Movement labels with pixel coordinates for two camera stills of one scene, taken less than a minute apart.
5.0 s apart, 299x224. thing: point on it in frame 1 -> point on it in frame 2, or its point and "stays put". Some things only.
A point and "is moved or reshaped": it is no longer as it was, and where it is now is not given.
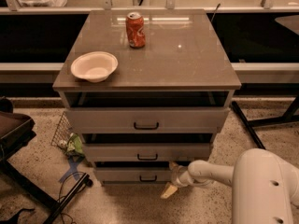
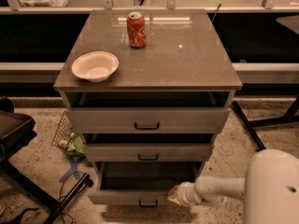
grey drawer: [147, 119] stays put
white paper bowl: [93, 66] stays put
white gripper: [175, 174] -> [186, 193]
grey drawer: [148, 152] stays put
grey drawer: [132, 175] is moved or reshaped
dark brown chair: [16, 130] stays put
